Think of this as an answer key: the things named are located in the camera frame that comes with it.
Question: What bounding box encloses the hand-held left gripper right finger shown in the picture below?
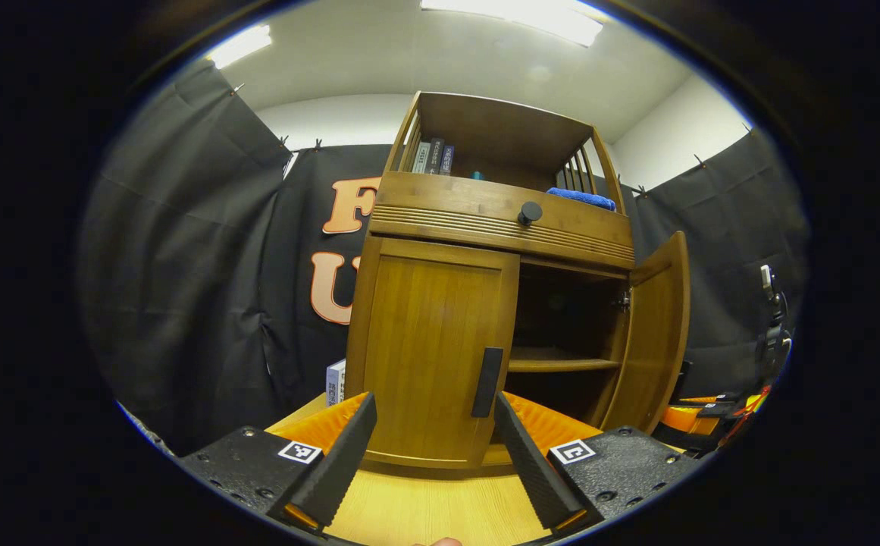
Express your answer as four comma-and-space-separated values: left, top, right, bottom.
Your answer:
493, 391, 704, 533

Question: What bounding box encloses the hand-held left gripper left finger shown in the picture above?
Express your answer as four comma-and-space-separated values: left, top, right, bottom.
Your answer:
177, 391, 378, 532

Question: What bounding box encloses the wooden shoe cabinet door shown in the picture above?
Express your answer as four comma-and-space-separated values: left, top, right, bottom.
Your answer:
362, 237, 521, 469
603, 231, 692, 435

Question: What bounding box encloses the wooden double-door shoe cabinet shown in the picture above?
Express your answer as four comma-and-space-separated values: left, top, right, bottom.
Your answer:
343, 91, 637, 471

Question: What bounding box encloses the white blue printed box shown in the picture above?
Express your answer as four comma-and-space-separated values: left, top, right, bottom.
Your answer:
325, 359, 348, 407

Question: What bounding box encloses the wooden inner shelf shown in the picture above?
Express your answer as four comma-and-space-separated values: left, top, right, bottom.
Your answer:
508, 347, 623, 373

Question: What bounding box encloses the blue folded towel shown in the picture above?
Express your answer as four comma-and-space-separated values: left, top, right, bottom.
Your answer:
546, 187, 617, 212

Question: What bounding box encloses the black backdrop cloth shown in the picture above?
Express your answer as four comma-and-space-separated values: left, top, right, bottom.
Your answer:
80, 59, 812, 456

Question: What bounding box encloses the wooden ribbed drawer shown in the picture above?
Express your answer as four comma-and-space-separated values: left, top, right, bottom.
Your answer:
368, 171, 636, 271

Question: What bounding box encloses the ceiling light panel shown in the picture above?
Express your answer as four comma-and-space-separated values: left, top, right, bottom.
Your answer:
207, 24, 274, 70

